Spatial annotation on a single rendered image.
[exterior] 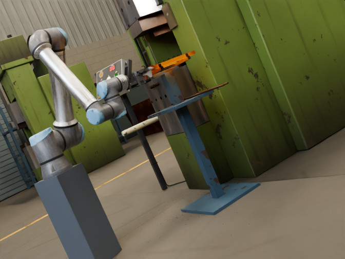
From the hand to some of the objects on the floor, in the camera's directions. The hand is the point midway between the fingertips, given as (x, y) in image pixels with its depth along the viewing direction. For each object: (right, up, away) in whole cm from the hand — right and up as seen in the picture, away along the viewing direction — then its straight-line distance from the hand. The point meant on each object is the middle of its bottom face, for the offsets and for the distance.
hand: (149, 68), depth 246 cm
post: (+7, -90, +125) cm, 154 cm away
